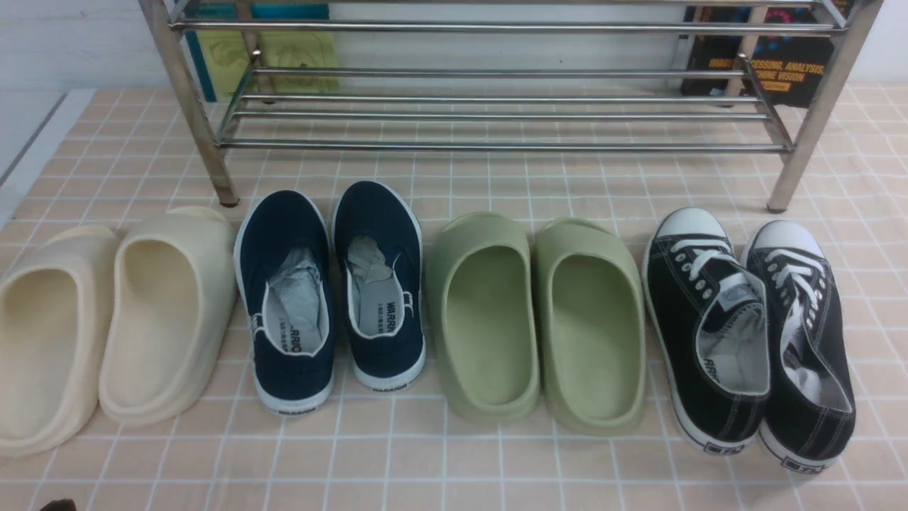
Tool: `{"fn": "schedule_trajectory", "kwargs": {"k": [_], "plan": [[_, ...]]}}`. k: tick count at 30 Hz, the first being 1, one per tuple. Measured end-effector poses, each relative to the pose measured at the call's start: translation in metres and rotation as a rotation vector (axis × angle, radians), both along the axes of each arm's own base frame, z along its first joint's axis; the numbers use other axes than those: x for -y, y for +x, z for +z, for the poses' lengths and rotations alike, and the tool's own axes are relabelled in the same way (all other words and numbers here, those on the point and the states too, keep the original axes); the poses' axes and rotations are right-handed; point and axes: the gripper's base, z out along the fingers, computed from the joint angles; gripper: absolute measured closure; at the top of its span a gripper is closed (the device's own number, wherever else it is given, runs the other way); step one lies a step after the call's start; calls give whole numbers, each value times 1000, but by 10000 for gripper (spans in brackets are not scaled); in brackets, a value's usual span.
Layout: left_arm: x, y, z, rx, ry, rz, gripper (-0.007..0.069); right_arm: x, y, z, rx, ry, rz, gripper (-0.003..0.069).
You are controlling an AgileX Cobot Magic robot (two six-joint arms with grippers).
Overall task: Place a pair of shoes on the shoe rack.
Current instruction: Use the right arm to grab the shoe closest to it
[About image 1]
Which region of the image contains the steel shoe rack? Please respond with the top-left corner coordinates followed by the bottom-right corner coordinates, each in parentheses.
top-left (139, 1), bottom-right (883, 214)

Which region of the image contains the cream foam slipper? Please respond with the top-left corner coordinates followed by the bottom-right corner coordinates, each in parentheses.
top-left (99, 207), bottom-right (237, 426)
top-left (1, 224), bottom-right (120, 457)

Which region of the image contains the left green foam slipper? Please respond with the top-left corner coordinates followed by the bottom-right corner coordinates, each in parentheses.
top-left (424, 212), bottom-right (541, 424)

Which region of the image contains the black canvas sneaker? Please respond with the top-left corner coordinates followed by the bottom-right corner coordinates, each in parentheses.
top-left (741, 220), bottom-right (856, 475)
top-left (642, 207), bottom-right (771, 456)

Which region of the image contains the right green foam slipper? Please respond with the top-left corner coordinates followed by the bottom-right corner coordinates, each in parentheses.
top-left (533, 217), bottom-right (646, 436)

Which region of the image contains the right cream foam slipper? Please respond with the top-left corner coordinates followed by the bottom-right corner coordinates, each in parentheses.
top-left (99, 207), bottom-right (237, 426)

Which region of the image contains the teal and yellow book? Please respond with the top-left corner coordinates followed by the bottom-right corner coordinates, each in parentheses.
top-left (185, 3), bottom-right (341, 101)

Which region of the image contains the right navy canvas shoe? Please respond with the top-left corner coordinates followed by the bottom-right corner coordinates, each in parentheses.
top-left (332, 181), bottom-right (427, 392)

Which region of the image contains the black machine vision book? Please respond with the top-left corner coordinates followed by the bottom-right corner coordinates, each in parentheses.
top-left (679, 1), bottom-right (856, 108)

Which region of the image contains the left cream foam slipper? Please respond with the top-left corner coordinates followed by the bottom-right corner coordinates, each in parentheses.
top-left (1, 224), bottom-right (120, 457)

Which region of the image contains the green foam slipper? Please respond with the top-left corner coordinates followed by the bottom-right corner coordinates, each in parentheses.
top-left (424, 212), bottom-right (541, 424)
top-left (533, 217), bottom-right (646, 436)

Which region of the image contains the navy canvas shoe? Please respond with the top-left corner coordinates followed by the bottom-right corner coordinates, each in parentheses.
top-left (233, 189), bottom-right (338, 417)
top-left (332, 181), bottom-right (427, 392)

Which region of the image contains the left navy canvas shoe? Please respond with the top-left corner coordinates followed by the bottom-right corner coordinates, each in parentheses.
top-left (233, 189), bottom-right (338, 417)

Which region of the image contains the dark object at bottom edge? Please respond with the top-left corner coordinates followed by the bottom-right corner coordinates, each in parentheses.
top-left (40, 498), bottom-right (77, 511)

